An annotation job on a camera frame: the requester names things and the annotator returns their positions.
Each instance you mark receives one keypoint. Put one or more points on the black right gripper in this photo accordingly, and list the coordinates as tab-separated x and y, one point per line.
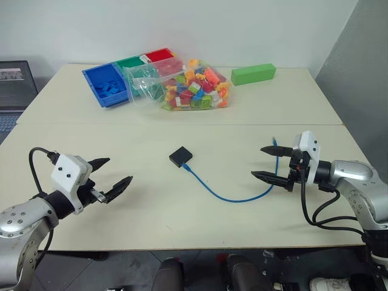
298	172

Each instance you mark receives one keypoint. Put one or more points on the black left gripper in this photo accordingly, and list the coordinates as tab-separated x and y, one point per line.
91	194

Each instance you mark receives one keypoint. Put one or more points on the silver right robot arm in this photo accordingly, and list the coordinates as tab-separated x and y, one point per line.
357	182

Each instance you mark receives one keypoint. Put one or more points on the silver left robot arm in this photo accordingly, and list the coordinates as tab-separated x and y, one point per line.
18	224

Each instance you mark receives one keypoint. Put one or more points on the small black box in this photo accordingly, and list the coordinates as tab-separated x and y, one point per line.
181	156

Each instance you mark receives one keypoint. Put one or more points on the long green block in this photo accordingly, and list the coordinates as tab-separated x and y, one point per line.
253	74

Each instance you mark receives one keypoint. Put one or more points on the blue plastic bin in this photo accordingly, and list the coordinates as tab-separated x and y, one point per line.
103	78

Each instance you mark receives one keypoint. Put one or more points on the clear bag of coloured blocks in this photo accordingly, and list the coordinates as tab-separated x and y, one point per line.
194	88

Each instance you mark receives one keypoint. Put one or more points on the dark rounded shape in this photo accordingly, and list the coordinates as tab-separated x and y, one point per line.
245	274
169	276

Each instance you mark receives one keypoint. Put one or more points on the green plastic bin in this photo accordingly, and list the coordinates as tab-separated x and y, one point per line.
130	62

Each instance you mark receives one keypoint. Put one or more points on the grey laptop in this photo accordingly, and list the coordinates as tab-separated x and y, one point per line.
13	91

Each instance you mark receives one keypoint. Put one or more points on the red plastic bin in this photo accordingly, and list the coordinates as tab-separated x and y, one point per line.
159	56

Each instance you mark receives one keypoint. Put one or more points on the white shoe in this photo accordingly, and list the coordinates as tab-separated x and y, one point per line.
329	285

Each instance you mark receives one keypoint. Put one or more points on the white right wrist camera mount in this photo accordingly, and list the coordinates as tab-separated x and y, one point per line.
310	145

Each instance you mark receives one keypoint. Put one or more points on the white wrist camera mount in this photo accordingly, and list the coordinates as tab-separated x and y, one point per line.
66	172
310	145

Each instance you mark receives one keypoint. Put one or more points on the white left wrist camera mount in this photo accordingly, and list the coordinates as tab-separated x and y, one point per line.
66	172

